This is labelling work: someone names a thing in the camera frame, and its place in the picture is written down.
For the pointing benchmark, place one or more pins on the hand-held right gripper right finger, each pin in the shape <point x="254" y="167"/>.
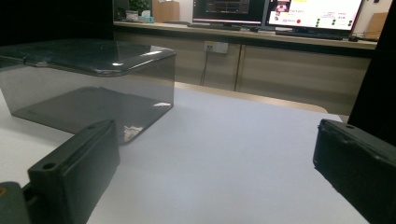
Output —
<point x="358" y="161"/>

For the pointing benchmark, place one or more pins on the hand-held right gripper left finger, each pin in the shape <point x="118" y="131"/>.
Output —
<point x="77" y="168"/>

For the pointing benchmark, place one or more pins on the transparent grey lidded storage box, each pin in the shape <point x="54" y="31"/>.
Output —
<point x="93" y="102"/>

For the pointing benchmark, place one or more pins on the black curtain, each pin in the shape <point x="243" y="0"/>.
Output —
<point x="46" y="18"/>
<point x="376" y="77"/>

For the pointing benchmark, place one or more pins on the long beige wooden cabinet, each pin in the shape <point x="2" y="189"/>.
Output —
<point x="295" y="74"/>

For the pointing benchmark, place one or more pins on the black computer mouse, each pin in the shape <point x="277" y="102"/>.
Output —
<point x="353" y="38"/>

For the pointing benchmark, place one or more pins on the brown cardboard sheet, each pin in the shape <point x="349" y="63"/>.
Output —
<point x="376" y="26"/>

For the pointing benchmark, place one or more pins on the black keyboard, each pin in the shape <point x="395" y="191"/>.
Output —
<point x="308" y="34"/>
<point x="214" y="26"/>

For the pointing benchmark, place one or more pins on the white table cover sheet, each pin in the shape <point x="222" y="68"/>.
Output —
<point x="218" y="155"/>

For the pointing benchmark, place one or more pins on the computer monitor with bright screen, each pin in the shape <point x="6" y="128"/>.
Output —
<point x="314" y="14"/>

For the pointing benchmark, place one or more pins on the teal tissue box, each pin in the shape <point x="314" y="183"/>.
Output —
<point x="146" y="18"/>

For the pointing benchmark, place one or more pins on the green potted plant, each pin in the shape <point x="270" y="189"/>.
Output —
<point x="140" y="4"/>

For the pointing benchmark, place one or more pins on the computer monitor with dark screen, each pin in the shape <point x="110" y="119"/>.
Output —
<point x="227" y="11"/>

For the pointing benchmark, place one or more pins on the white wall socket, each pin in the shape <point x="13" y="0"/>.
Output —
<point x="218" y="47"/>

